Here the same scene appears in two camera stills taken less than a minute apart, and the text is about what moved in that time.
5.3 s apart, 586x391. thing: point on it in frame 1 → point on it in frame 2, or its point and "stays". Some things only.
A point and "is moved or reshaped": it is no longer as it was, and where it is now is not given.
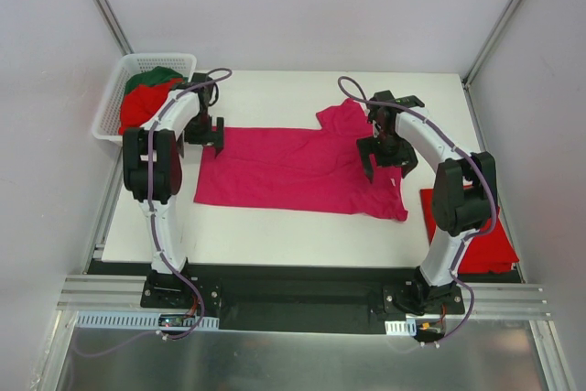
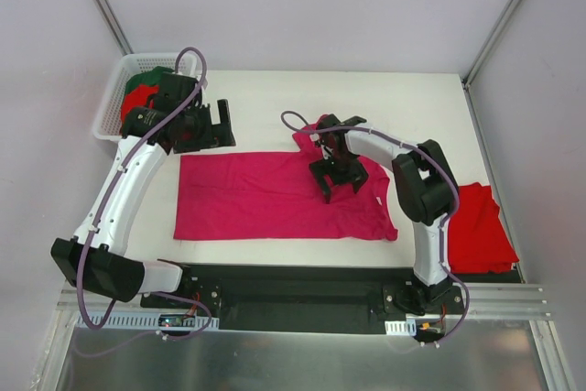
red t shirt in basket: (140, 101) stays
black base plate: (311, 297) stays
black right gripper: (387, 156) → (340, 171)
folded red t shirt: (491, 253) stays
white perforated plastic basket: (107, 121) stays
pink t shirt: (311, 168) is moved or reshaped
